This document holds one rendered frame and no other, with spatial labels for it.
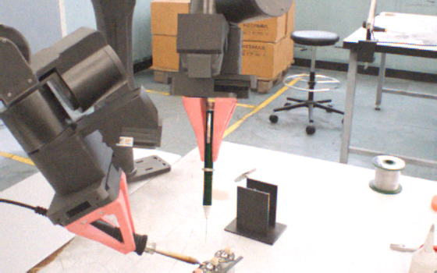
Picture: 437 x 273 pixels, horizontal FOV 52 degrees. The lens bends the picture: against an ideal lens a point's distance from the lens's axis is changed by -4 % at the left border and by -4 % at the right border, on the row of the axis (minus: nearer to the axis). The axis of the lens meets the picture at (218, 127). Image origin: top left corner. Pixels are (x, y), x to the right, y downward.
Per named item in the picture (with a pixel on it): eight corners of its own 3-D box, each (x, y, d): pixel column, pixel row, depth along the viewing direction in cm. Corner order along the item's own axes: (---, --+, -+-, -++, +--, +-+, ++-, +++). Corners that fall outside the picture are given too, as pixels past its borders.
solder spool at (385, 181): (374, 175, 89) (378, 151, 87) (406, 184, 85) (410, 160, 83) (364, 188, 84) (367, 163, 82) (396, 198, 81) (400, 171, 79)
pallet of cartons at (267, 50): (149, 80, 435) (145, 1, 409) (185, 62, 504) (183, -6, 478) (274, 93, 395) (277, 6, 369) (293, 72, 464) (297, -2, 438)
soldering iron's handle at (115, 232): (140, 247, 54) (34, 211, 50) (148, 231, 53) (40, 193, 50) (140, 260, 51) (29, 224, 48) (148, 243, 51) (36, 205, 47)
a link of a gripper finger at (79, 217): (157, 214, 55) (113, 153, 52) (157, 249, 48) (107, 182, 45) (108, 240, 56) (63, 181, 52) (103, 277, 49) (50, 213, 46)
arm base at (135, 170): (171, 132, 88) (154, 122, 94) (69, 157, 78) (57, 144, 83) (172, 170, 91) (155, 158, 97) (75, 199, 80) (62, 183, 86)
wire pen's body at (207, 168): (215, 203, 55) (218, 111, 54) (212, 207, 53) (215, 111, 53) (202, 203, 55) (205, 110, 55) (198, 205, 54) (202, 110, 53)
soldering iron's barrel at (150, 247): (193, 263, 55) (142, 246, 53) (198, 253, 54) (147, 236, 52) (193, 271, 53) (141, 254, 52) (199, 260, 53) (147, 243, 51)
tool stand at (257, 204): (255, 237, 76) (222, 180, 76) (303, 221, 71) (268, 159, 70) (239, 256, 72) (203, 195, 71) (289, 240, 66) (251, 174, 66)
